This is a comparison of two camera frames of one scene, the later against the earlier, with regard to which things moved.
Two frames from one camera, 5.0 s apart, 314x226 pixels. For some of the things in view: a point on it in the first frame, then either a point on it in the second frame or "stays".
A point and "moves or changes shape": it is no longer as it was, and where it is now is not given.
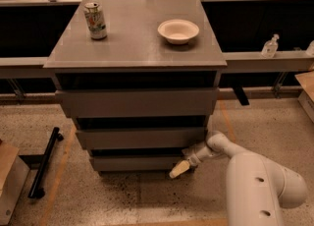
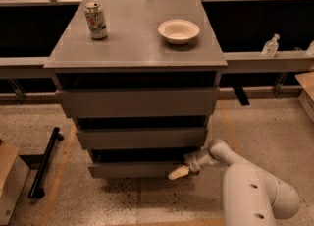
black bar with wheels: (35, 192) stays
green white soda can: (95, 21) stays
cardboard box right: (306, 97) stays
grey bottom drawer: (136, 163) moves or changes shape
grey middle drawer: (142, 140) stays
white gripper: (192, 158) to (192, 164)
